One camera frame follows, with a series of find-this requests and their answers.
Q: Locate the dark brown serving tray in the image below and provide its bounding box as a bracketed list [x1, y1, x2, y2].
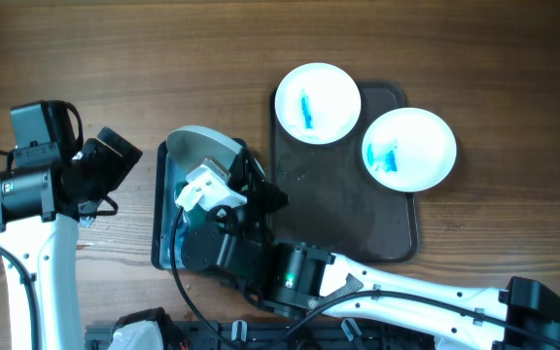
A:
[269, 81, 419, 263]

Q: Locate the green yellow sponge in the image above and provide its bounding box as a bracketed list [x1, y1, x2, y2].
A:
[174, 182, 195, 203]

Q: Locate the white plate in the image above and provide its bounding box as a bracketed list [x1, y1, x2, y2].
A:
[272, 62, 362, 145]
[361, 107, 458, 193]
[166, 125, 247, 184]

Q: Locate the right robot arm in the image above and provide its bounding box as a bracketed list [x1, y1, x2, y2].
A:
[176, 151, 560, 349]

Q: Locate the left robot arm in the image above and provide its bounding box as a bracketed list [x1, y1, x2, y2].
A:
[0, 127, 142, 349]

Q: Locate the black water basin tray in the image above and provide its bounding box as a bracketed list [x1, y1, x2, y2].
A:
[151, 137, 271, 271]

